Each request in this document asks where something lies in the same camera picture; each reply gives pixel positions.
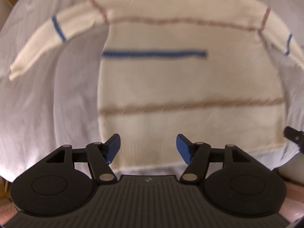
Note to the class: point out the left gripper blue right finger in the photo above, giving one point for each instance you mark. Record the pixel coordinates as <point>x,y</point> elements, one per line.
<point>196,156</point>

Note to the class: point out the cream knit sweater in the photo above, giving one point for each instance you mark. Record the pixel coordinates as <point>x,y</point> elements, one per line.
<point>218,71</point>

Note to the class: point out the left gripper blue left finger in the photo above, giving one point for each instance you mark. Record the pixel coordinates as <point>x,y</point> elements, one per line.
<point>100,156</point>

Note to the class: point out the lavender bed sheet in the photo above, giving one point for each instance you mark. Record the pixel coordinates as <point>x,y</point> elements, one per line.
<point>56,102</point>

